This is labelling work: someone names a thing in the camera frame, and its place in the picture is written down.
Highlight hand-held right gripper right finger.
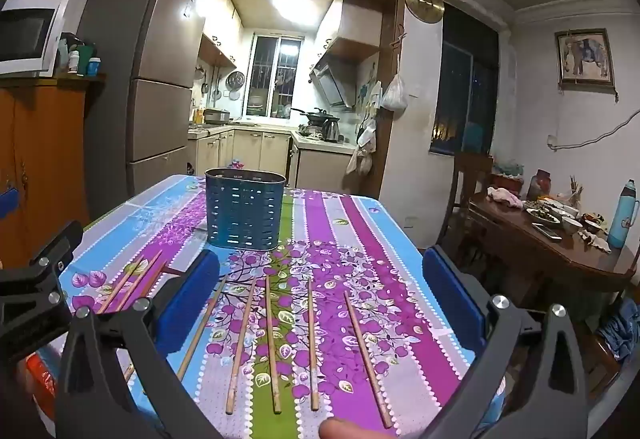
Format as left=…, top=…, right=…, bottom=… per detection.
left=422, top=245, right=588, bottom=439

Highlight orange wooden cabinet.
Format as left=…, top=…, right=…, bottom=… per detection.
left=0, top=74, right=107, bottom=265

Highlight kitchen ceiling light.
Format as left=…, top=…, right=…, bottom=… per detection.
left=270, top=0, right=321, bottom=27

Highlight white hanging plastic bag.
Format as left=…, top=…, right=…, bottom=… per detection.
left=380, top=73, right=410, bottom=111

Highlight metal range hood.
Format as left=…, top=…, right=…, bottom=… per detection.
left=309, top=54, right=358, bottom=110

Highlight light blue thermos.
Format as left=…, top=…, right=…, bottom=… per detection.
left=606, top=180, right=640, bottom=250

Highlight dark room window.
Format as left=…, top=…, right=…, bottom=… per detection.
left=429, top=1, right=501, bottom=157

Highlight wooden dining chair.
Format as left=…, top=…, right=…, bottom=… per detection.
left=575, top=249, right=640, bottom=400
left=452, top=151, right=496, bottom=240

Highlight smartphone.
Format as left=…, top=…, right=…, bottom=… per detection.
left=531, top=221, right=564, bottom=241

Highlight red jar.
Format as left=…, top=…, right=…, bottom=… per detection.
left=525, top=169, right=552, bottom=200

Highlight black wok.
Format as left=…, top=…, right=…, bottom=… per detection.
left=291, top=106, right=331, bottom=126

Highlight white microwave oven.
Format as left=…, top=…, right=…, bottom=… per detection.
left=0, top=0, right=68, bottom=78

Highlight white wall cable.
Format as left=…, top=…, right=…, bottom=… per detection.
left=547, top=106, right=640, bottom=150

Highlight red basket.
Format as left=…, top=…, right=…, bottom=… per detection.
left=490, top=161, right=526, bottom=194

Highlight beige kitchen base cabinets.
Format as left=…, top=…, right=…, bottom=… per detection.
left=187, top=126, right=358, bottom=190

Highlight pink cloth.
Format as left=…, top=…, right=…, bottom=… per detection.
left=487, top=186, right=525, bottom=208

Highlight crumpled white tissue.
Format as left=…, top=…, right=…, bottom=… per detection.
left=578, top=229, right=612, bottom=254

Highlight bowl of greens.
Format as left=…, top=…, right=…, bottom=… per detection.
left=525, top=208, right=563, bottom=226

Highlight dark wooden dining table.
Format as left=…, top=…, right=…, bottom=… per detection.
left=467, top=191, right=640, bottom=320

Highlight blue slotted utensil holder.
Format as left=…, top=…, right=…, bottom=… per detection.
left=205, top=167, right=287, bottom=252

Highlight person's right hand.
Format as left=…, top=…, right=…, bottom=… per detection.
left=318, top=417, right=362, bottom=439

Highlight orange plastic bag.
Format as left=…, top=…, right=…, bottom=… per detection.
left=22, top=351, right=58, bottom=420

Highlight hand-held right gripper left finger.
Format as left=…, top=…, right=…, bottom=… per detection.
left=54, top=249, right=223, bottom=439

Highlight silver refrigerator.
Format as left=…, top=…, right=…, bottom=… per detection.
left=75, top=0, right=216, bottom=225

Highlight gold wall clock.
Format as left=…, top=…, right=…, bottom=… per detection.
left=404, top=0, right=445, bottom=24

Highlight barred kitchen window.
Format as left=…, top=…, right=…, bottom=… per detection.
left=246, top=35, right=305, bottom=120

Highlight blue cloth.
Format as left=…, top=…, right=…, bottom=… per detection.
left=597, top=296, right=640, bottom=362

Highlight framed elephant picture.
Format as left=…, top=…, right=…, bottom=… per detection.
left=554, top=28, right=616, bottom=92

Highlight floral striped tablecloth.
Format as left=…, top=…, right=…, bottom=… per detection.
left=50, top=174, right=506, bottom=439

